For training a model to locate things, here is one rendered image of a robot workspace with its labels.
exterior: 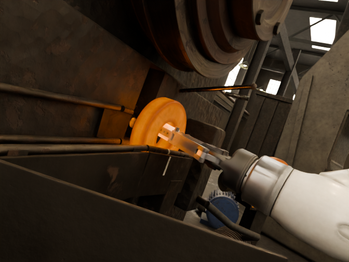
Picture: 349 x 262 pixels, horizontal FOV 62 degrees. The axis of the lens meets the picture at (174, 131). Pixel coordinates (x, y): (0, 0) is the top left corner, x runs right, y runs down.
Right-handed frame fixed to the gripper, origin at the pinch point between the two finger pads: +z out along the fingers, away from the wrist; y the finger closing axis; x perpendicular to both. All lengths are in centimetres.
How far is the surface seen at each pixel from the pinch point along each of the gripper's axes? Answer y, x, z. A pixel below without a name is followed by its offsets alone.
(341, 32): 788, 377, 89
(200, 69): -0.7, 14.2, -2.5
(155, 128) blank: -6.2, 0.2, -2.0
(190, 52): -6.5, 15.4, -2.4
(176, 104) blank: -1.8, 5.9, -1.5
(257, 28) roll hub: -1.3, 24.6, -10.1
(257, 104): 412, 69, 101
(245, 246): -35.5, -0.1, -28.7
